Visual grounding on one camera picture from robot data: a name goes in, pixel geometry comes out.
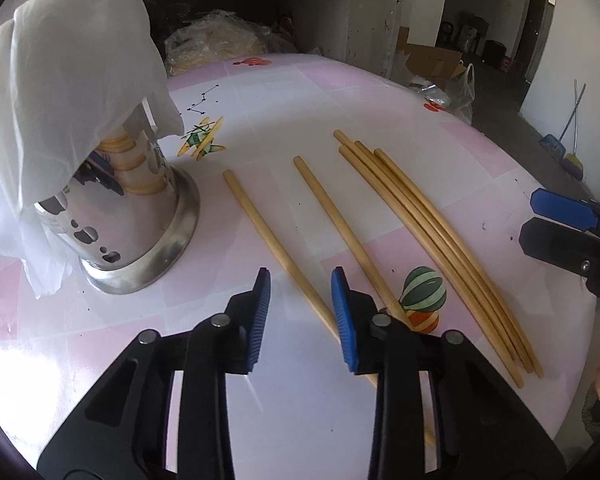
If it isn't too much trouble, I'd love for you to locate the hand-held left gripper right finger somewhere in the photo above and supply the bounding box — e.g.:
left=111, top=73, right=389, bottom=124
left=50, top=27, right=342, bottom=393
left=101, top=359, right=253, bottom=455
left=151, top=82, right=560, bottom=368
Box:
left=331, top=267, right=566, bottom=480

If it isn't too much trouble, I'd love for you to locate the cardboard box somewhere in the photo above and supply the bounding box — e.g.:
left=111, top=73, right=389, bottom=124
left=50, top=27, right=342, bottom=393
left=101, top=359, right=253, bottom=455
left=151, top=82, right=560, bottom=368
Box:
left=400, top=42, right=466, bottom=91

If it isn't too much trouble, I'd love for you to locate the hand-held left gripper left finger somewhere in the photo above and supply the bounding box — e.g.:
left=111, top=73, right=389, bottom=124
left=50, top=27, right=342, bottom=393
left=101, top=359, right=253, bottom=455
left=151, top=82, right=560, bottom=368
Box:
left=37, top=267, right=271, bottom=480

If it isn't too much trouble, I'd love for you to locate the translucent plastic bag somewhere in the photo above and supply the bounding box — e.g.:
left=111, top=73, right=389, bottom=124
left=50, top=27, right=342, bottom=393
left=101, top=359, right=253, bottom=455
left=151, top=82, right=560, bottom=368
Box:
left=450, top=63, right=477, bottom=123

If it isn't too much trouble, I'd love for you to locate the clear bag of yellow goods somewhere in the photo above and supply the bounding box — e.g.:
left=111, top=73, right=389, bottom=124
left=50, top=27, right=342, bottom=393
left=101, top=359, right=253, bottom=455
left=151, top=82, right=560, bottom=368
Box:
left=164, top=9, right=301, bottom=73

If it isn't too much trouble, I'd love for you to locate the white plastic bag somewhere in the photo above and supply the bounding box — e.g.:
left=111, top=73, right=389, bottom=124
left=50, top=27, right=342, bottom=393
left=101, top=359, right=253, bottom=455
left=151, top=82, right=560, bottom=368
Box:
left=0, top=0, right=186, bottom=301

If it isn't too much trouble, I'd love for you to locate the bundle of wooden chopsticks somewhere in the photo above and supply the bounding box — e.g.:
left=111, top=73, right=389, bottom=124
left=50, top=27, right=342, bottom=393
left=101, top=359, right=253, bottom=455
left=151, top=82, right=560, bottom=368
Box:
left=332, top=129, right=536, bottom=373

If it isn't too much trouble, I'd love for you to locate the dark brown door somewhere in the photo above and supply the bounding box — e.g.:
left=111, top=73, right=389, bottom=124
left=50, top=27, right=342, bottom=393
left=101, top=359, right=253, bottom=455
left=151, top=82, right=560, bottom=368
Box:
left=512, top=0, right=558, bottom=83

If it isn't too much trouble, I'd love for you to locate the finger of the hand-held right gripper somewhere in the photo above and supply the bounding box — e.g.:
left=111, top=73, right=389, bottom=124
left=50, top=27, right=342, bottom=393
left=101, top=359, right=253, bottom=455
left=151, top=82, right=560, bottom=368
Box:
left=520, top=217, right=600, bottom=278
left=530, top=187, right=600, bottom=243

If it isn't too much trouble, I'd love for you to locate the concrete pillar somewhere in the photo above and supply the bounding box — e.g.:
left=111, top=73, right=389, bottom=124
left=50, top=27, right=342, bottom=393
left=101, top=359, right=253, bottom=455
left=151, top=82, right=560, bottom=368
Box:
left=345, top=0, right=406, bottom=76

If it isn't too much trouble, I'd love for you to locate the wooden chopstick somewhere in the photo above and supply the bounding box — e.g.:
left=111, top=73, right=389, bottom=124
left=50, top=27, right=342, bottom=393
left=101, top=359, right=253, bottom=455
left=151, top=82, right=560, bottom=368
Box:
left=222, top=170, right=437, bottom=446
left=293, top=156, right=406, bottom=323
left=338, top=146, right=526, bottom=389
left=354, top=141, right=521, bottom=363
left=374, top=148, right=545, bottom=378

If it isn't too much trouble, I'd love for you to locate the blue dustpan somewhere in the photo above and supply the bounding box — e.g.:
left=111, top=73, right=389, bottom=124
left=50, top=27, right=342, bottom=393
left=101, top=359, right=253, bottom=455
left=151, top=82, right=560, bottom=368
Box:
left=539, top=134, right=567, bottom=155

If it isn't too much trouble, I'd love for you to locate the stainless steel utensil holder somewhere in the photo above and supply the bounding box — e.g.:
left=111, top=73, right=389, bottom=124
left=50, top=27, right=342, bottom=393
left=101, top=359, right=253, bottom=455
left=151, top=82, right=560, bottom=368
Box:
left=32, top=100, right=201, bottom=296

